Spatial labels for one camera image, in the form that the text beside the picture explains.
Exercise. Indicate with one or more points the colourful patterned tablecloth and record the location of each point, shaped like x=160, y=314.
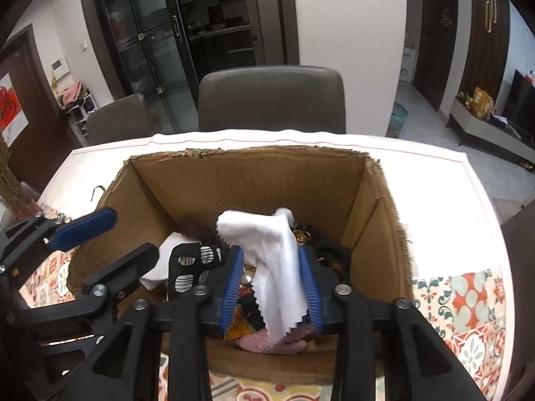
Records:
x=459, y=309

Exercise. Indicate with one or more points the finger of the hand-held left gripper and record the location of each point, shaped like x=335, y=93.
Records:
x=79, y=227
x=121, y=269

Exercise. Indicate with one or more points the white wall intercom panel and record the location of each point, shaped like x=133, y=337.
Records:
x=59, y=69

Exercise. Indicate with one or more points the red door poster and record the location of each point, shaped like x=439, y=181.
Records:
x=12, y=108

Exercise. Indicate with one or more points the white zigzag-edged cloth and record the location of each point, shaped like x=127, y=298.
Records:
x=271, y=250

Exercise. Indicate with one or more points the dark interior door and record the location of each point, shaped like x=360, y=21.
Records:
x=436, y=37

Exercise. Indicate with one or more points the black television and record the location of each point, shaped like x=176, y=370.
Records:
x=520, y=100

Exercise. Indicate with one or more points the glass sliding door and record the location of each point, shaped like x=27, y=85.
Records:
x=167, y=41

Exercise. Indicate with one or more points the white shoe rack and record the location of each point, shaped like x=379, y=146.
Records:
x=81, y=117

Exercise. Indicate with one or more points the dark wooden wardrobe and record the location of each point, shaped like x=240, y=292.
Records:
x=487, y=29

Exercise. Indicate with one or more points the blue waste bin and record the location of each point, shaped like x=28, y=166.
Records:
x=397, y=119

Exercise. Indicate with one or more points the black sock with white patches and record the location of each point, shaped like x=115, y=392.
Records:
x=190, y=265

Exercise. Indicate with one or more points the yellow boxes on cabinet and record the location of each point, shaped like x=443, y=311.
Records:
x=480, y=100

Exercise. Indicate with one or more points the dried flower bouquet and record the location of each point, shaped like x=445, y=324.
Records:
x=12, y=175

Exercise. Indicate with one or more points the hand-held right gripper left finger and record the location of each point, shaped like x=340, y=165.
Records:
x=232, y=288

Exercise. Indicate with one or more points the brown cardboard box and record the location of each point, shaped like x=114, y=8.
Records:
x=267, y=183

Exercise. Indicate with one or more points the grey leather chair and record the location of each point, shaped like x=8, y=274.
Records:
x=271, y=100
x=117, y=121

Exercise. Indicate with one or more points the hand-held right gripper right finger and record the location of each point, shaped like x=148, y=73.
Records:
x=311, y=288

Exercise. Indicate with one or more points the pink cloth on rack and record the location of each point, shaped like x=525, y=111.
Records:
x=72, y=92

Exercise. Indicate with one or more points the dark brown fluffy cloth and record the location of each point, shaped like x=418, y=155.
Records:
x=198, y=229

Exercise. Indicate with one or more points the grey television cabinet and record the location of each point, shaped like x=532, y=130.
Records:
x=489, y=133

